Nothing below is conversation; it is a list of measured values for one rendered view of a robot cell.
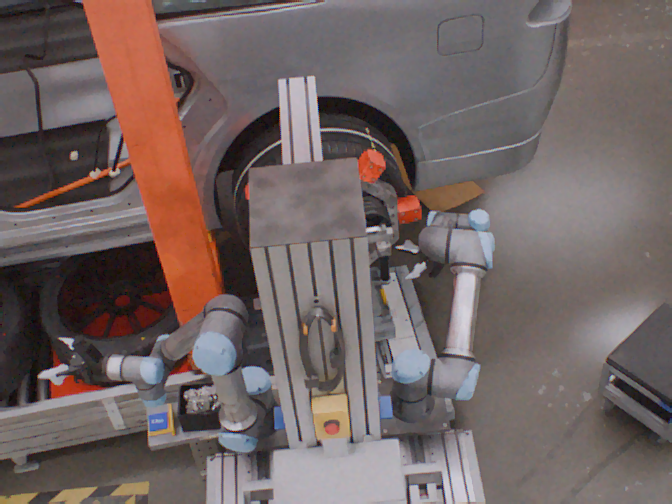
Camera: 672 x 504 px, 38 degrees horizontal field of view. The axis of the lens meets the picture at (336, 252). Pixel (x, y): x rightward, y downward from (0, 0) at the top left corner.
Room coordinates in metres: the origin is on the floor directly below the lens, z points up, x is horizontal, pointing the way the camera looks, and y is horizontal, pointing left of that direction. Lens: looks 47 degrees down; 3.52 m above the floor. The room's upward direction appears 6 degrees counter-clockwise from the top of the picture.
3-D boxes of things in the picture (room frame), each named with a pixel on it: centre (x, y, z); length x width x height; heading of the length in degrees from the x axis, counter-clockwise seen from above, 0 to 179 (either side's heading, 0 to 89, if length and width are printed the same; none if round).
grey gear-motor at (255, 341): (2.59, 0.34, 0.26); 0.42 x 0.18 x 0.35; 7
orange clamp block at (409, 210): (2.64, -0.29, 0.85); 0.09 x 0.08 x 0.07; 97
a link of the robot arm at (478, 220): (2.42, -0.50, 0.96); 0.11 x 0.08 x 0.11; 73
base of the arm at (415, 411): (1.79, -0.19, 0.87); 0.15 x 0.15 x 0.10
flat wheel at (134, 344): (2.69, 0.90, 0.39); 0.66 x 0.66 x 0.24
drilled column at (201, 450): (2.06, 0.58, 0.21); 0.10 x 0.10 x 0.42; 7
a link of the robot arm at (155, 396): (1.75, 0.59, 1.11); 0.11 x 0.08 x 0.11; 164
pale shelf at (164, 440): (2.07, 0.55, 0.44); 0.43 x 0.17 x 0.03; 97
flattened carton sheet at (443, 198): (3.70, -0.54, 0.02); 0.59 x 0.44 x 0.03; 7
